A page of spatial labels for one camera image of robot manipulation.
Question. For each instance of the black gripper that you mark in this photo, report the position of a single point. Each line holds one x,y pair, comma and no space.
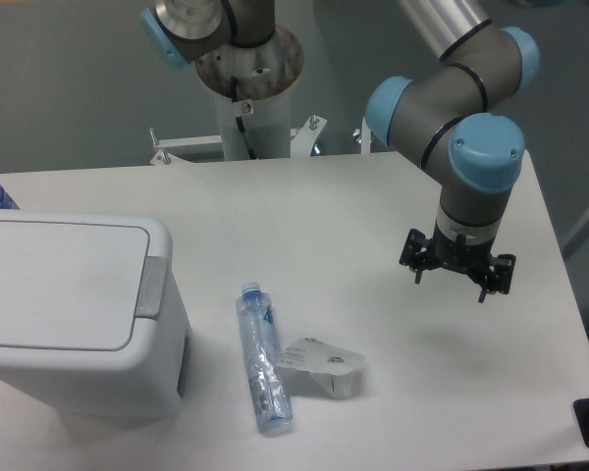
458,254

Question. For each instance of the white plastic trash can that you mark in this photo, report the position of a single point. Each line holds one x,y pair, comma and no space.
91,318

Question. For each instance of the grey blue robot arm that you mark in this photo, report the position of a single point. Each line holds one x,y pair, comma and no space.
443,125

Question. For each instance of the clear plastic food tray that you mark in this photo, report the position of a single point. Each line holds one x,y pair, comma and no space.
337,371

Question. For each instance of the crushed clear plastic bottle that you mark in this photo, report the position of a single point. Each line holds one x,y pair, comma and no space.
261,350

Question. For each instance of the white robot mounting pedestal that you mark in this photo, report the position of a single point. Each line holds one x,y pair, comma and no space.
252,92

